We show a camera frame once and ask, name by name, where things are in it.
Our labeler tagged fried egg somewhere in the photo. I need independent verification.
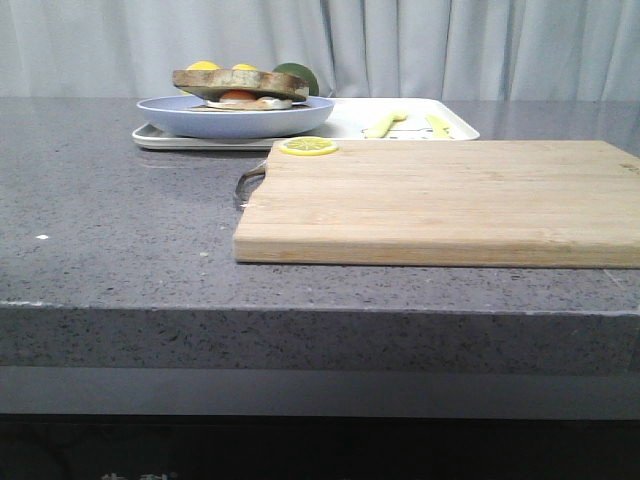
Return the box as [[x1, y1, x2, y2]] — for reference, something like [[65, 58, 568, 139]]
[[205, 90, 293, 111]]

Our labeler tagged bread slice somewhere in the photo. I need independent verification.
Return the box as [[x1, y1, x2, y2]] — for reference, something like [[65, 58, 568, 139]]
[[172, 69, 310, 102], [185, 100, 310, 111]]

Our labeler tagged lemon slice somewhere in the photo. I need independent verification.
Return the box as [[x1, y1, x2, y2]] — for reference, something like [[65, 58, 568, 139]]
[[279, 136, 339, 156]]

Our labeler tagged grey curtain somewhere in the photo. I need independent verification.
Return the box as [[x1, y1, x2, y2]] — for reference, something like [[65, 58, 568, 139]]
[[1, 1, 639, 101]]

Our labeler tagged left yellow lemon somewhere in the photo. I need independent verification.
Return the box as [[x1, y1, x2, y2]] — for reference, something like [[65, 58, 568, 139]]
[[179, 60, 221, 86]]

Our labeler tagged yellow lemon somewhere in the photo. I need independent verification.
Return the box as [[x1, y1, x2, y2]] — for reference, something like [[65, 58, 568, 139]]
[[232, 63, 258, 71], [179, 60, 221, 86]]

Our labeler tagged green lime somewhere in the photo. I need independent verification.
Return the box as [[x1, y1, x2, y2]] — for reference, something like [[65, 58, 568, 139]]
[[273, 62, 319, 96]]

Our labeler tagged metal cutting board handle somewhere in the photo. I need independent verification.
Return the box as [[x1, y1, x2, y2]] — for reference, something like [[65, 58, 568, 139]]
[[234, 165, 266, 210]]

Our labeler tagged wooden cutting board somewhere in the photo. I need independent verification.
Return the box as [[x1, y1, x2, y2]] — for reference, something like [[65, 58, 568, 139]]
[[233, 140, 639, 268]]

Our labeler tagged right yellow lemon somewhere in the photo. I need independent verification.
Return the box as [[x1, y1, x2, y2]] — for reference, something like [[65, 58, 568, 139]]
[[232, 63, 258, 71]]

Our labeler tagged light blue plate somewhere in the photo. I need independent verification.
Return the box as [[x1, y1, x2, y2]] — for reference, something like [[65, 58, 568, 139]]
[[137, 95, 334, 139]]

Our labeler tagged white serving tray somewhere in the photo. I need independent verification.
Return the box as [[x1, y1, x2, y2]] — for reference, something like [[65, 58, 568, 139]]
[[132, 98, 480, 151]]

